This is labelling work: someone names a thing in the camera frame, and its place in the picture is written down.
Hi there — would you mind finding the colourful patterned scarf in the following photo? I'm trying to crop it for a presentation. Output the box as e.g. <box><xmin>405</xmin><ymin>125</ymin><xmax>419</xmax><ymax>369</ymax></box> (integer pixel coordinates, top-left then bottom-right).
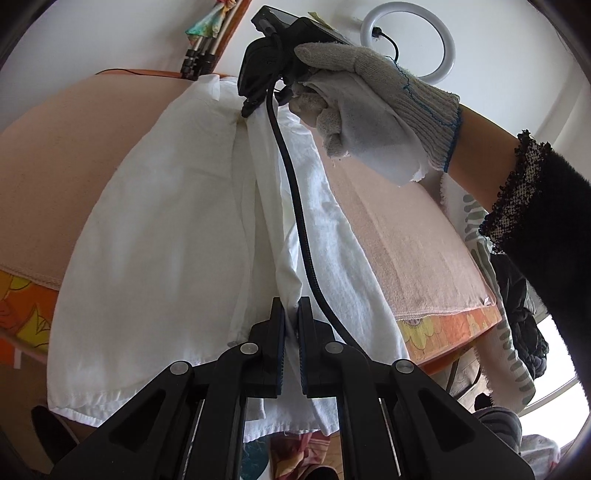
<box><xmin>185</xmin><ymin>0</ymin><xmax>242</xmax><ymax>38</ymax></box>

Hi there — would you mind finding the thick black gripper cable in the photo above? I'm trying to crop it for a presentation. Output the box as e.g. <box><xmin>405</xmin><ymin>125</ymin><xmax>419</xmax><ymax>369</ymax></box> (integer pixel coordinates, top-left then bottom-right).
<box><xmin>264</xmin><ymin>83</ymin><xmax>352</xmax><ymax>346</ymax></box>

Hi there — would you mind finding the person's right forearm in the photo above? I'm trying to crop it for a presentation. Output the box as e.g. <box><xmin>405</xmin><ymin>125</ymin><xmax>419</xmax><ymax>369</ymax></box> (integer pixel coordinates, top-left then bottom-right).
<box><xmin>444</xmin><ymin>105</ymin><xmax>591</xmax><ymax>398</ymax></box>

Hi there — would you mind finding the red floral cloth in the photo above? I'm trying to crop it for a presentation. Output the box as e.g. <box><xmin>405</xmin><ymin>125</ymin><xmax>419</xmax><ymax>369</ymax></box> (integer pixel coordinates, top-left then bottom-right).
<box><xmin>242</xmin><ymin>429</ymin><xmax>343</xmax><ymax>480</ymax></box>

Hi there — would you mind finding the white long-sleeved shirt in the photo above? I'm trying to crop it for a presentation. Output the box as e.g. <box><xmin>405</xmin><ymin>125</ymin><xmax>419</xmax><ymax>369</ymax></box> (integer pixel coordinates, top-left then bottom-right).
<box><xmin>46</xmin><ymin>74</ymin><xmax>411</xmax><ymax>437</ymax></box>

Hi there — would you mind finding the person's right hand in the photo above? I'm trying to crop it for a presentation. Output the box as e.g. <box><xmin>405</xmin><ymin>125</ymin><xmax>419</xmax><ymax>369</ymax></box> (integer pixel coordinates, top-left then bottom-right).
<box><xmin>290</xmin><ymin>41</ymin><xmax>463</xmax><ymax>186</ymax></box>

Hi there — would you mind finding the grey metal chair frame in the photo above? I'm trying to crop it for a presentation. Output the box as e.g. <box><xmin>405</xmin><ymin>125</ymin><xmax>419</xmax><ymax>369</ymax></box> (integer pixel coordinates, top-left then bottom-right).
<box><xmin>522</xmin><ymin>373</ymin><xmax>583</xmax><ymax>416</ymax></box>

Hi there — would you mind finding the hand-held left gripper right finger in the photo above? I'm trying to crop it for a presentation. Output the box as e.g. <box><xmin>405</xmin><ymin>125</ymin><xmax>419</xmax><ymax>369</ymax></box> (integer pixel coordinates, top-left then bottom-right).
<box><xmin>298</xmin><ymin>296</ymin><xmax>536</xmax><ymax>480</ymax></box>

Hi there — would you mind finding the folded metal tripod stand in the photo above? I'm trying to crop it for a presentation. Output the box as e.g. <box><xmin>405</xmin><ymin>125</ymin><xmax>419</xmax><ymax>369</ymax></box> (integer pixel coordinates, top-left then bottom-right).
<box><xmin>180</xmin><ymin>25</ymin><xmax>232</xmax><ymax>77</ymax></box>

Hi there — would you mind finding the white ring light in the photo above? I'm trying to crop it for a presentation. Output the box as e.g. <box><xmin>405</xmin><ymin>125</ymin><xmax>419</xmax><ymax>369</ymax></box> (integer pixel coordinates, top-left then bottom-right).
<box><xmin>360</xmin><ymin>2</ymin><xmax>457</xmax><ymax>86</ymax></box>

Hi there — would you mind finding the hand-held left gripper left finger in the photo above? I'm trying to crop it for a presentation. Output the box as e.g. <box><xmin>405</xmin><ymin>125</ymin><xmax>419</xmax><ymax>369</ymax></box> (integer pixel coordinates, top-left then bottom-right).
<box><xmin>48</xmin><ymin>298</ymin><xmax>284</xmax><ymax>480</ymax></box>

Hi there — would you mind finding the dark cloth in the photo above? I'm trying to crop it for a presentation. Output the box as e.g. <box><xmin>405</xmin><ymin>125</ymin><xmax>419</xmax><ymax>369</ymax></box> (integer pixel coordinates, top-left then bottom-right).
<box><xmin>489</xmin><ymin>251</ymin><xmax>550</xmax><ymax>380</ymax></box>

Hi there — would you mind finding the green and white patterned pillow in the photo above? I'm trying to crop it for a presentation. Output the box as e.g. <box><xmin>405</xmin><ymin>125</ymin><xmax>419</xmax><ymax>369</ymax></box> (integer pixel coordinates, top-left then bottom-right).
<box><xmin>438</xmin><ymin>175</ymin><xmax>537</xmax><ymax>408</ymax></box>

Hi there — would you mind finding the orange wooden board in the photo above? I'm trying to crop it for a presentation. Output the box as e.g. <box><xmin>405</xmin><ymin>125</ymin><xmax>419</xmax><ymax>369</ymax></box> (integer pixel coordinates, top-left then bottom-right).
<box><xmin>216</xmin><ymin>0</ymin><xmax>256</xmax><ymax>75</ymax></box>

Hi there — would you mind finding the pink towel mat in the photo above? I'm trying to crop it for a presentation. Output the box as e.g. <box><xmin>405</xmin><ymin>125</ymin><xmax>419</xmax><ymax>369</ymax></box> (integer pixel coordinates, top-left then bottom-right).
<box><xmin>0</xmin><ymin>74</ymin><xmax>497</xmax><ymax>319</ymax></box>

